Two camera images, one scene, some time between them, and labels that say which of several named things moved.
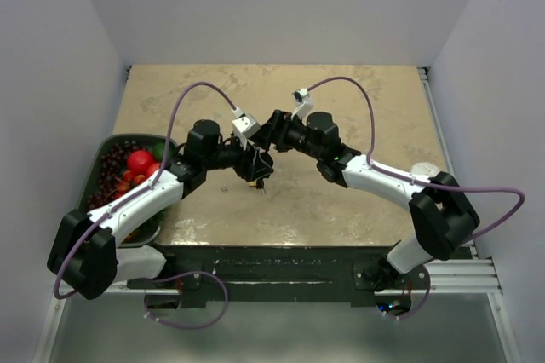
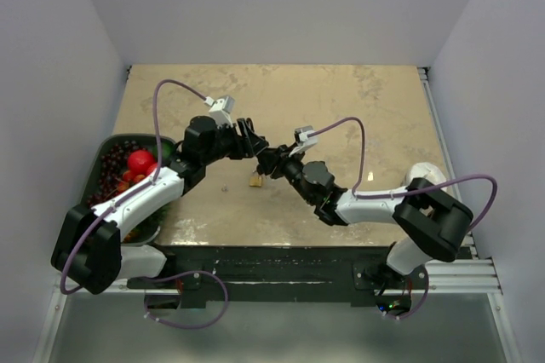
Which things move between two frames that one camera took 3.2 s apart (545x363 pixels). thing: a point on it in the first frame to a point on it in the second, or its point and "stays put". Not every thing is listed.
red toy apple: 139,161 stays put
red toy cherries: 130,179 stays put
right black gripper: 275,131 to 282,159
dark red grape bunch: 112,164 stays put
